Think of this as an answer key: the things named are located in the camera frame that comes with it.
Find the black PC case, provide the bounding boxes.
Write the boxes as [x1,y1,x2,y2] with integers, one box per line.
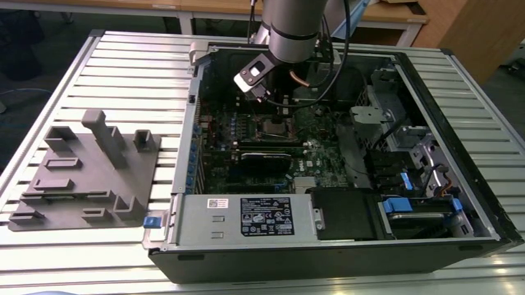
[142,41,525,285]

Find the black graphics card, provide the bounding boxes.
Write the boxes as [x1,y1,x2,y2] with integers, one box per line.
[239,151,294,181]

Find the CPU socket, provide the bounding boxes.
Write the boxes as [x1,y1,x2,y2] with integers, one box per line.
[253,114,301,143]

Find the grey case handle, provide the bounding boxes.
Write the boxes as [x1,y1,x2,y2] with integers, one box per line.
[188,41,211,67]

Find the hard disk in blue carrier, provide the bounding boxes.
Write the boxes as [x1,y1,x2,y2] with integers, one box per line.
[380,196,462,240]

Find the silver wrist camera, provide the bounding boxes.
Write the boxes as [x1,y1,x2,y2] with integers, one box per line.
[233,60,275,93]

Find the silver chipset heatsink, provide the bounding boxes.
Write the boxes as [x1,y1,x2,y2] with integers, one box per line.
[293,176,319,189]

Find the grey parts rack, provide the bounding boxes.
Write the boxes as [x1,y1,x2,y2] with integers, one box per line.
[7,109,163,232]

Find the black camera cable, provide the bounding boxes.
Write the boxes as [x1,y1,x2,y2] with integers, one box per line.
[262,0,354,108]

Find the wooden desk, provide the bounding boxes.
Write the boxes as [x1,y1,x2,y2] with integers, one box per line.
[0,0,430,47]

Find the green motherboard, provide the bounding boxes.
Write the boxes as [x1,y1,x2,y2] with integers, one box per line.
[195,93,373,196]

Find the silver metal bracket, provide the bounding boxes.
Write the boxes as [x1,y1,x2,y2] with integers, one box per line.
[347,105,393,138]

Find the black label sticker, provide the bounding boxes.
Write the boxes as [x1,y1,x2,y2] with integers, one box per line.
[239,197,294,237]

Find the thin black cable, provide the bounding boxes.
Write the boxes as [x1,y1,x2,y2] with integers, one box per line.
[371,118,408,156]

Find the black chair base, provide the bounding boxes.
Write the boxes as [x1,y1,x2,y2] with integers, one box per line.
[497,42,525,75]

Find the grey power supply unit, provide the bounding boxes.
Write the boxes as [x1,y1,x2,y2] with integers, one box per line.
[171,193,319,246]

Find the coloured power wires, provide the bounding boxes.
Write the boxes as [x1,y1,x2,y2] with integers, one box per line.
[437,180,460,199]

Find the black RAM slot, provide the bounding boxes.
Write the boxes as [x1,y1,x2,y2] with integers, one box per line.
[237,138,303,146]

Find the metal drive cage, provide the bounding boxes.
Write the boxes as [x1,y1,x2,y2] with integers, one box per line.
[354,68,418,154]

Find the wooden cabinet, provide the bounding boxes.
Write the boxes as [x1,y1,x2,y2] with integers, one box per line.
[412,0,525,85]

